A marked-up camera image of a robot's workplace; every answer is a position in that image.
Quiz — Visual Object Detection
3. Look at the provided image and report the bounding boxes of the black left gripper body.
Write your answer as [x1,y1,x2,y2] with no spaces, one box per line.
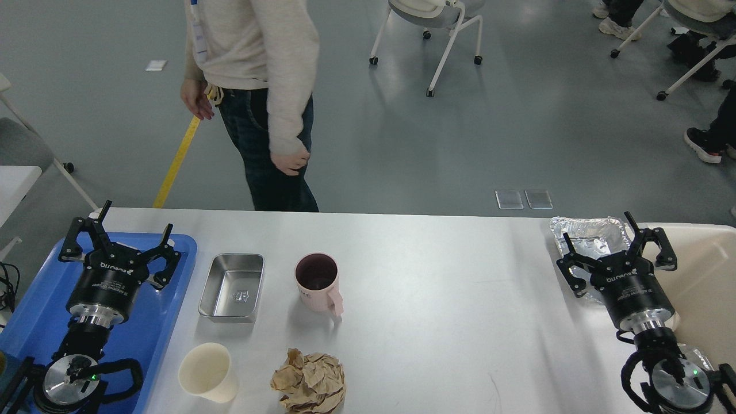
[66,242,157,328]

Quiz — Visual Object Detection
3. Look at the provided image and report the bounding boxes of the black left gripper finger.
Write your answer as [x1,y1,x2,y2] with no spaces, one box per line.
[58,200,113,263]
[137,224,181,290]

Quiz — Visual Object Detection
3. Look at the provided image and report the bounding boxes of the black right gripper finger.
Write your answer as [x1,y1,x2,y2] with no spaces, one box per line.
[559,232,604,298]
[624,212,678,271]

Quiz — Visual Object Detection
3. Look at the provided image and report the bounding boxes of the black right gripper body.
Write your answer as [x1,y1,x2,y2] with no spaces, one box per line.
[591,259,676,335]

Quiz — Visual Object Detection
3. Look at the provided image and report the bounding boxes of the aluminium foil tray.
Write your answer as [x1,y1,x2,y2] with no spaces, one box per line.
[549,216,636,305]

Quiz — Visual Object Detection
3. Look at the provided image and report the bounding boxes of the stainless steel rectangular tin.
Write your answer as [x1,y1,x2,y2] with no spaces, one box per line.
[199,252,265,324]

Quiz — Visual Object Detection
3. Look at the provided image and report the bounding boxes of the pink plastic mug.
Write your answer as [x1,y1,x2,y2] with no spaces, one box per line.
[294,252,344,318]

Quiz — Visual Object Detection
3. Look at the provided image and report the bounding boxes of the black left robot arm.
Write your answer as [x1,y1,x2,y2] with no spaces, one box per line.
[2,200,182,413]

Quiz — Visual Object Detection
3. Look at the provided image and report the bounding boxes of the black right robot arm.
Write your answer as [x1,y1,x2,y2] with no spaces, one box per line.
[550,212,734,413]

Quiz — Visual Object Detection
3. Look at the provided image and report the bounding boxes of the beige plastic bin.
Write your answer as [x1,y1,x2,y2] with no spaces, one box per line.
[653,223,735,367]

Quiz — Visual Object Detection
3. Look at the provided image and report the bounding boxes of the floor outlet cover right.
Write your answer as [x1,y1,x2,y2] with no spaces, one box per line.
[524,189,554,209]

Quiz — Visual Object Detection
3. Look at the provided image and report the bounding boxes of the floor outlet cover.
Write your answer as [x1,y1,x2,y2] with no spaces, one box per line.
[494,190,525,210]
[524,189,554,209]

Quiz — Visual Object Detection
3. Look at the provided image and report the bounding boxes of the blue plastic tray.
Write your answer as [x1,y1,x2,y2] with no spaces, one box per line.
[1,233,197,413]

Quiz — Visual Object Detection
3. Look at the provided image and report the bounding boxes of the floor outlet cover left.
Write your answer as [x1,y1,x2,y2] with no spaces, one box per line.
[494,190,525,210]

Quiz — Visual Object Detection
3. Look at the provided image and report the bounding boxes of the cream paper cup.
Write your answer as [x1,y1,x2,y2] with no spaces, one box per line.
[177,342,239,403]

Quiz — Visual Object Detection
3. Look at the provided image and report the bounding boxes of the white side table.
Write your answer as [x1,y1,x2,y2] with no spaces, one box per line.
[1,166,42,226]

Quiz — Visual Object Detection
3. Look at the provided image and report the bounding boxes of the grey chair at left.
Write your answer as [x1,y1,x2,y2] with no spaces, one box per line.
[1,94,99,210]

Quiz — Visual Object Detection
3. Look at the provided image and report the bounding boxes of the black sneaker foot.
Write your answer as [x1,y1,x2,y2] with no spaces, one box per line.
[684,90,735,163]

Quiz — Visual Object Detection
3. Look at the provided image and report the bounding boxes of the crumpled brown paper ball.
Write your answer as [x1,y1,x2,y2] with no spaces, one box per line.
[270,348,347,413]

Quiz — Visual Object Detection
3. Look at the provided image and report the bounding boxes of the person in beige sweater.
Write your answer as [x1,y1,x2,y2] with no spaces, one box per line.
[181,1,320,212]

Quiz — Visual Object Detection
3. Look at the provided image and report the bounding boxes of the white chair right background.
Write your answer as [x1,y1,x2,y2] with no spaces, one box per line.
[609,1,734,101]

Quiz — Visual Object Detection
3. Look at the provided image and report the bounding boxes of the seated person right background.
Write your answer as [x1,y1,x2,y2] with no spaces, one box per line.
[591,1,643,40]

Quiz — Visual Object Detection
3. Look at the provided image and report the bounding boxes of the white office chair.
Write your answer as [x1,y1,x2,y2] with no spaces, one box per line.
[369,1,486,97]

